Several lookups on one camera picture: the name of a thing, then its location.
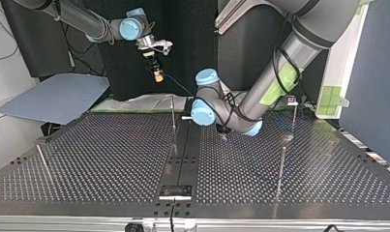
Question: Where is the black cable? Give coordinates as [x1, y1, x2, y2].
[53, 8, 104, 77]
[197, 12, 305, 128]
[168, 197, 177, 232]

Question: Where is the metal post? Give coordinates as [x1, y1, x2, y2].
[291, 104, 298, 134]
[276, 146, 287, 195]
[36, 143, 49, 167]
[169, 95, 177, 133]

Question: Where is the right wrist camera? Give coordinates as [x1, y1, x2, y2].
[136, 34, 174, 57]

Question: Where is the black panel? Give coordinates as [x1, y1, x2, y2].
[0, 0, 330, 102]

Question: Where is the blue cable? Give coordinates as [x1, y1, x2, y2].
[164, 72, 195, 98]

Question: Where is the grey board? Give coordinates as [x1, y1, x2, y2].
[0, 72, 111, 127]

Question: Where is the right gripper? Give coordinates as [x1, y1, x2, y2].
[146, 52, 166, 84]

